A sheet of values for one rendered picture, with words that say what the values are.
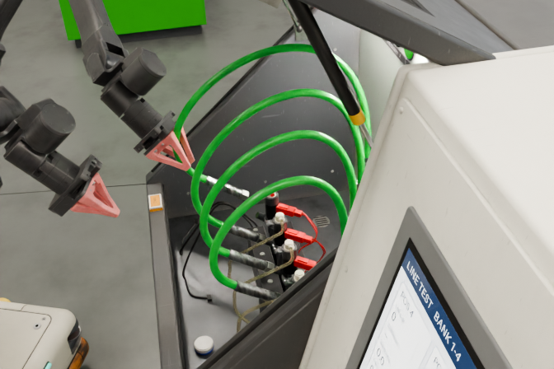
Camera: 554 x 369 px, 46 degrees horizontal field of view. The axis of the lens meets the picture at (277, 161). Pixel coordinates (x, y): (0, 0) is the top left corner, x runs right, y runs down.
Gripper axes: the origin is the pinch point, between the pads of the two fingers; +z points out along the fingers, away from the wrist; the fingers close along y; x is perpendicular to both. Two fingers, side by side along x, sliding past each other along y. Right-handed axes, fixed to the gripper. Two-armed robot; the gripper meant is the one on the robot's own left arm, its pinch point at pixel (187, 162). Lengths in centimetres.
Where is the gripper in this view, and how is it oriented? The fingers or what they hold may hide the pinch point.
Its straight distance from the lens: 124.2
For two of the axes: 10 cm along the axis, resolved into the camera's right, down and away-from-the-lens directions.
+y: 1.3, -3.9, 9.1
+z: 6.9, 7.0, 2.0
